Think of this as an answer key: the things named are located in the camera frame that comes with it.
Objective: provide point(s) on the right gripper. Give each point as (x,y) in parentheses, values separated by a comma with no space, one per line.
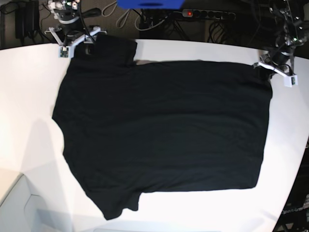
(73,32)

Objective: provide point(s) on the black printed t-shirt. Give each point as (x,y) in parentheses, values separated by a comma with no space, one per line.
(163,126)

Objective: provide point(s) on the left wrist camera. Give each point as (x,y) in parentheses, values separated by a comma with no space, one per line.
(290,80)

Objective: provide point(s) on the blue plastic box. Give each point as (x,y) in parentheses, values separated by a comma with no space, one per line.
(150,4)

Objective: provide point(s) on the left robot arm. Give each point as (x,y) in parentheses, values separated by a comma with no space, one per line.
(291,31)

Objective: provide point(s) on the black power strip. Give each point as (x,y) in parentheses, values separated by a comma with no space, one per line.
(207,14)

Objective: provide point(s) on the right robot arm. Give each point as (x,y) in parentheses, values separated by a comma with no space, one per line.
(68,10)

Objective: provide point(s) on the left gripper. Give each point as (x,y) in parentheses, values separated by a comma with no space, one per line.
(282,60)

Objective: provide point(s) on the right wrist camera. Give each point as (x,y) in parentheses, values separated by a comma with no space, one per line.
(63,52)

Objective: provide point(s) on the white bin at table corner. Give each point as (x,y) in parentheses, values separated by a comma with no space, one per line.
(23,211)

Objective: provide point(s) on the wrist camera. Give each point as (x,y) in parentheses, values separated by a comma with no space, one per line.
(290,80)
(63,52)

